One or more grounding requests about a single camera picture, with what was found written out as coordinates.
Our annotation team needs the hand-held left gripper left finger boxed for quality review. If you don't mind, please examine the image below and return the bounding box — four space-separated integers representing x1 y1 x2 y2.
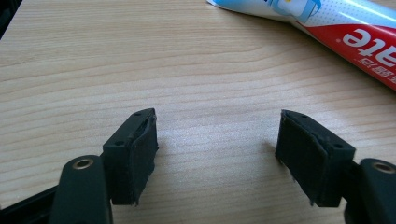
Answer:
101 107 160 207

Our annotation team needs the red white toothpaste tube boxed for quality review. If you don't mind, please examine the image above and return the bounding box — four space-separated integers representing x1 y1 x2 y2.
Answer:
205 0 396 91

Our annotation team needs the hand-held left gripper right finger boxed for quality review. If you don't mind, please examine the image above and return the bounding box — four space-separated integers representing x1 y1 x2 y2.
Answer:
275 108 357 208

